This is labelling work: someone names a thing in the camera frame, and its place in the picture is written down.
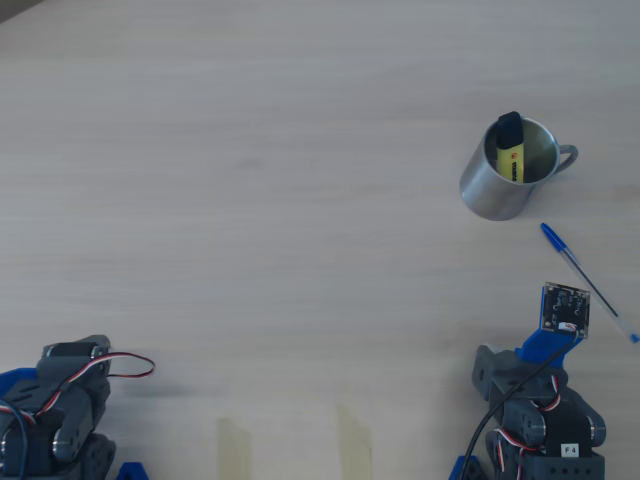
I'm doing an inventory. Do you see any blue printed bracket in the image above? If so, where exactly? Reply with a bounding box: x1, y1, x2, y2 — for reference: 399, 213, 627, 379
0, 367, 40, 401

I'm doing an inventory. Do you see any long clear tape strip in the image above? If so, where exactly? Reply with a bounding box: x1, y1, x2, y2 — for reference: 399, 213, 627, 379
336, 402, 374, 480

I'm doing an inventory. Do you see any short clear tape strip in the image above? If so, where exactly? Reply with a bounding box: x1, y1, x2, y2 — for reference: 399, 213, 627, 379
217, 417, 251, 480

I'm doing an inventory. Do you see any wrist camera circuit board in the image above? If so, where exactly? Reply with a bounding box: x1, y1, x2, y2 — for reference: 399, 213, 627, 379
541, 281, 592, 341

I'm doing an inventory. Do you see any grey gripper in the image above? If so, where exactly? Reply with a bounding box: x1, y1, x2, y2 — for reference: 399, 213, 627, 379
472, 343, 571, 402

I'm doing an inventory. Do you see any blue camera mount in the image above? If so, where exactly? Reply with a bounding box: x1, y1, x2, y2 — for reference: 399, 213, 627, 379
514, 327, 584, 374

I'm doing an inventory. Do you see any black camera cable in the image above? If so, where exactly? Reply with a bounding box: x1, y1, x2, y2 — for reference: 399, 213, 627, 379
458, 339, 576, 480

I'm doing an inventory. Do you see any silver metal cup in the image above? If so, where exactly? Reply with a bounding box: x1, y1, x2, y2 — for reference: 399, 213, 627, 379
459, 117, 580, 222

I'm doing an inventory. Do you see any yellow highlighter pen black cap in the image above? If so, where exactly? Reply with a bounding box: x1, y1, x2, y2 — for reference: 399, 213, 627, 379
496, 110, 526, 184

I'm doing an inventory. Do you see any red white black servo wire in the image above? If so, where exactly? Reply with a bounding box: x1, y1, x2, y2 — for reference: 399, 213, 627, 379
34, 351, 157, 416

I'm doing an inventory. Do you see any blue ballpoint pen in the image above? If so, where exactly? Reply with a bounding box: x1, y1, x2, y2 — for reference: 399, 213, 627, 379
539, 222, 640, 345

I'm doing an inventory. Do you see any blue arm base clamp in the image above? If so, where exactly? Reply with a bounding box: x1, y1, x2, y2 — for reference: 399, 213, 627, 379
115, 462, 151, 480
448, 454, 481, 480

